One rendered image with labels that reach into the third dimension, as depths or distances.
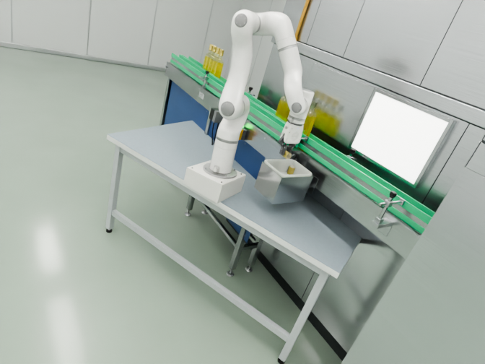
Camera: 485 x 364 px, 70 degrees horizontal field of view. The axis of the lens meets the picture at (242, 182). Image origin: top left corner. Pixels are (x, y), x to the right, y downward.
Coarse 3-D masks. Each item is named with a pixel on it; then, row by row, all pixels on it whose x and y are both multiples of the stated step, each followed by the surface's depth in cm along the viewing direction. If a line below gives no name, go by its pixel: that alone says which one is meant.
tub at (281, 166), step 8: (272, 160) 182; (280, 160) 186; (288, 160) 189; (272, 168) 174; (280, 168) 188; (288, 168) 192; (296, 168) 190; (304, 168) 185; (288, 176) 170; (296, 176) 174
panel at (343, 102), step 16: (320, 64) 208; (320, 80) 205; (336, 80) 196; (352, 80) 187; (320, 96) 205; (336, 96) 196; (352, 96) 187; (368, 96) 180; (320, 112) 206; (336, 112) 196; (352, 112) 188; (432, 112) 154; (320, 128) 206; (336, 128) 197; (352, 128) 188; (448, 128) 149; (432, 160) 156; (400, 176) 167
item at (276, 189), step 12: (264, 168) 179; (264, 180) 179; (276, 180) 172; (288, 180) 172; (300, 180) 177; (312, 180) 189; (264, 192) 180; (276, 192) 172; (288, 192) 177; (300, 192) 183; (312, 192) 189
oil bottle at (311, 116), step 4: (308, 112) 195; (312, 112) 194; (308, 116) 194; (312, 116) 194; (308, 120) 195; (312, 120) 196; (304, 124) 197; (308, 124) 196; (312, 124) 198; (304, 128) 197; (308, 128) 198; (304, 132) 198; (308, 132) 200; (308, 136) 202
